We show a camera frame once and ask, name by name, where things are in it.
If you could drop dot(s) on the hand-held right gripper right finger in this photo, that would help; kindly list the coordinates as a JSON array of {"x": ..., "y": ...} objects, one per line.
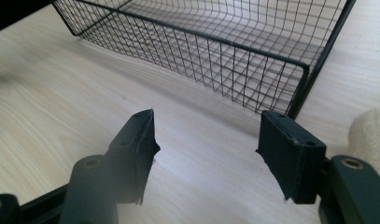
[{"x": 290, "y": 155}]

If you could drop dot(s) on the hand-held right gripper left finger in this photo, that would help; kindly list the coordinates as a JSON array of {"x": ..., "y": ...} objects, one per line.
[{"x": 134, "y": 152}]

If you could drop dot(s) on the cream plush toy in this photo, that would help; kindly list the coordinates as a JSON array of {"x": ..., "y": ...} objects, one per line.
[{"x": 369, "y": 140}]

